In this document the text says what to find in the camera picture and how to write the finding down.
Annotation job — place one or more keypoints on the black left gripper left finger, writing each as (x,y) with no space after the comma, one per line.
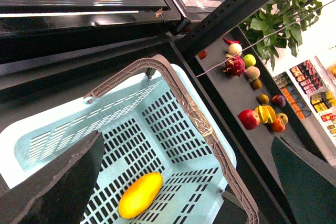
(59,192)

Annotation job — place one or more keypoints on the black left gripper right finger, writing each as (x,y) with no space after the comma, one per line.
(307,181)

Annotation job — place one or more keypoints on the yellow mango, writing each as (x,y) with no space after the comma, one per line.
(140,195)

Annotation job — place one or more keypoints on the grey basket handle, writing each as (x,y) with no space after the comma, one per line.
(197,117)

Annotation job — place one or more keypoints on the light blue plastic basket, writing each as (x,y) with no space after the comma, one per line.
(144,130)

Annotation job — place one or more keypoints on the orange persimmon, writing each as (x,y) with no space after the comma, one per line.
(278,125)

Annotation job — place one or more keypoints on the yellow starfruit pair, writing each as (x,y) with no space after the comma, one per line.
(266,114)

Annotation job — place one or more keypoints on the purple mangosteen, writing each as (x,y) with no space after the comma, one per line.
(279,100)

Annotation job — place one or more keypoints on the red apple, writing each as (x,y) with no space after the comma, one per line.
(249,118)

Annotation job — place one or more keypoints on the white shelf with sauce bottles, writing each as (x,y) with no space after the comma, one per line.
(309,87)

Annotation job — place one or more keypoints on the brown kiwi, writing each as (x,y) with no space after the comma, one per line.
(257,84)
(263,99)

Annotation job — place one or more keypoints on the peach coloured round fruit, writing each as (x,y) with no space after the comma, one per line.
(252,73)

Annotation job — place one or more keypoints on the green apple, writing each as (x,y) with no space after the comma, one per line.
(249,60)

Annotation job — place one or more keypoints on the pink dragon fruit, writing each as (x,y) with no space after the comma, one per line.
(234,66)

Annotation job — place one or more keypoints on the green potted plant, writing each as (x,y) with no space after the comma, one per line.
(279,24)

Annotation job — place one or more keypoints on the red chili pepper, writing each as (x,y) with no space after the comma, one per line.
(230,42)

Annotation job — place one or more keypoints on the small red fruit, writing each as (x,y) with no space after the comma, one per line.
(202,55)

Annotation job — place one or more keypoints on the black shelf post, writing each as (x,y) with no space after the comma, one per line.
(223,19)

